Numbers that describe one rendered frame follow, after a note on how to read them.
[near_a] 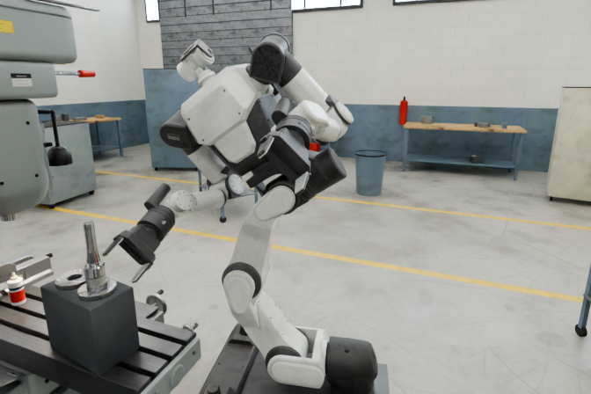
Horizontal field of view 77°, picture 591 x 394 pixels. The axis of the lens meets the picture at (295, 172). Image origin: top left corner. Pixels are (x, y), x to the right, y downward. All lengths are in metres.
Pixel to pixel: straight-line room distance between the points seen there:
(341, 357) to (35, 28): 1.38
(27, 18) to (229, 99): 0.56
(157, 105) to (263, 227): 6.28
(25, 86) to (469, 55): 7.62
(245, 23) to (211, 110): 8.17
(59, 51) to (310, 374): 1.29
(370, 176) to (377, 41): 3.57
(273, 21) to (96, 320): 8.30
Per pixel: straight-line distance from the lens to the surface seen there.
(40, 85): 1.27
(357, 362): 1.47
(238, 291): 1.34
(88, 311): 1.06
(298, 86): 1.14
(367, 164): 5.55
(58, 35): 1.31
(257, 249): 1.30
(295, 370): 1.47
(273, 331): 1.45
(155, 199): 1.20
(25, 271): 1.68
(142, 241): 1.13
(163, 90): 7.33
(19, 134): 1.26
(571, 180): 6.42
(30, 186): 1.29
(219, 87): 1.13
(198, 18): 10.00
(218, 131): 1.17
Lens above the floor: 1.68
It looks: 14 degrees down
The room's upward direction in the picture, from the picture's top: straight up
